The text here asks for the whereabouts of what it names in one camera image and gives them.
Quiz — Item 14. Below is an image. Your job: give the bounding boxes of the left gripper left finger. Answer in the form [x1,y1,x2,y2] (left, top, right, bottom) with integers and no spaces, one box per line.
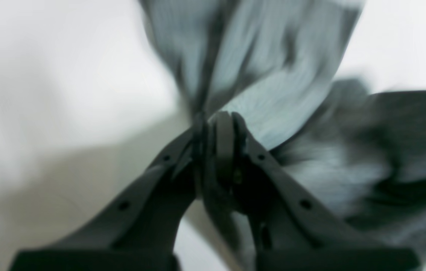
[11,115,206,271]

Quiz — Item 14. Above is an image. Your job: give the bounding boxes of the grey T-shirt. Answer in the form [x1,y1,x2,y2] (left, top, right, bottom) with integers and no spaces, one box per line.
[140,0,426,264]

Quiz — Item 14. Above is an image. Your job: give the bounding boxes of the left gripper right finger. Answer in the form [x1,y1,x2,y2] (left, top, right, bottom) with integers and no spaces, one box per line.
[203,112,422,271]

